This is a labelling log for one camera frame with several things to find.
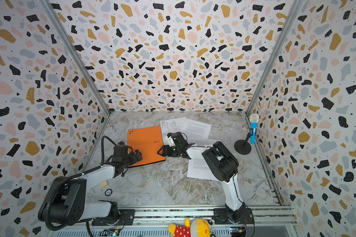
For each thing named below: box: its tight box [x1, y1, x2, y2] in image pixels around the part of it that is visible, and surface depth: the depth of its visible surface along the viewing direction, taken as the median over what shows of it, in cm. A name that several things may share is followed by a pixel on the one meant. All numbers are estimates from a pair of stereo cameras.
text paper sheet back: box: [182, 118, 212, 140], surface depth 115 cm
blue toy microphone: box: [249, 113, 260, 145], surface depth 86 cm
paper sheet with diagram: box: [159, 116, 187, 147], surface depth 115 cm
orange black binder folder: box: [127, 125, 167, 168], surface depth 108 cm
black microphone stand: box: [233, 127, 254, 156], surface depth 102 cm
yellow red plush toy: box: [167, 217, 217, 237], surface depth 67 cm
